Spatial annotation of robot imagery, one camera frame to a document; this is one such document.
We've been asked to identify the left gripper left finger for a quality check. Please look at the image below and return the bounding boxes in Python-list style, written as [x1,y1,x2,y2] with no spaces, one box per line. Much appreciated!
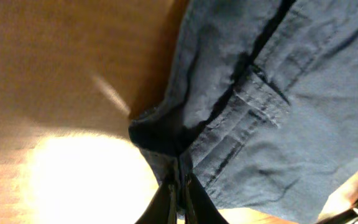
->
[135,179,177,224]

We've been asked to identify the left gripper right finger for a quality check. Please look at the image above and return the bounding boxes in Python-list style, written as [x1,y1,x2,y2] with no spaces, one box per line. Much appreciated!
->
[184,173,229,224]

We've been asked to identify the navy blue shorts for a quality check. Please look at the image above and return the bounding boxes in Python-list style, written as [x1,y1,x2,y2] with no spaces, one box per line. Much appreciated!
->
[129,0,358,223]

